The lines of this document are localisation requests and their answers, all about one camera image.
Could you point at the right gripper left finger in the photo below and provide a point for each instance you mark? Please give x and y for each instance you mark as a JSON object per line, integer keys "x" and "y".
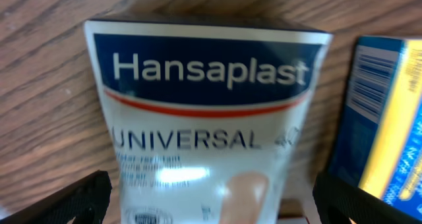
{"x": 84, "y": 202}

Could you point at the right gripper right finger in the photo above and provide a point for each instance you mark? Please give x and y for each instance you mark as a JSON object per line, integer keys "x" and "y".
{"x": 337, "y": 202}

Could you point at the white Hansaplast plaster box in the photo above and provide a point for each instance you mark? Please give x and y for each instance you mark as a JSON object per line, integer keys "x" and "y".
{"x": 203, "y": 119}

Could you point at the blue yellow VapoDrops box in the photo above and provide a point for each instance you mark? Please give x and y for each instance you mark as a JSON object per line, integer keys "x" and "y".
{"x": 378, "y": 146}

